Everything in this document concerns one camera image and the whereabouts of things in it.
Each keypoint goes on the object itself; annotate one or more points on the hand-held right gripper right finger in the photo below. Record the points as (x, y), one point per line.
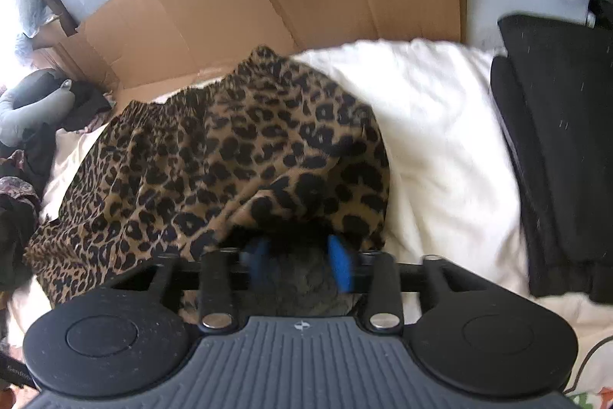
(340, 265)

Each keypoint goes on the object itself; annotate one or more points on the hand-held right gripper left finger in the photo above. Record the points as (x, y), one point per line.
(258, 263)

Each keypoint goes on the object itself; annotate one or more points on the leopard print skirt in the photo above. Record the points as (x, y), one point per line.
(191, 160)

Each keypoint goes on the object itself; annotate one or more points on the cream printed bear blanket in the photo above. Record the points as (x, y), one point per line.
(440, 126)

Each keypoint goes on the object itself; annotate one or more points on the floral patterned garment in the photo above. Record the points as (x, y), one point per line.
(19, 188)

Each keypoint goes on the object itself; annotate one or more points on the black crumpled garment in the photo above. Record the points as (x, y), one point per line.
(40, 150)
(88, 102)

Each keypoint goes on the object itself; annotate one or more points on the black folded garment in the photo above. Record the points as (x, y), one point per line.
(565, 150)

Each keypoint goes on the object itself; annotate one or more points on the grey neck pillow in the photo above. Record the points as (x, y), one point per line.
(43, 112)

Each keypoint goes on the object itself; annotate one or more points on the dark wooden bar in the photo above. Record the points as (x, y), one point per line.
(60, 13)

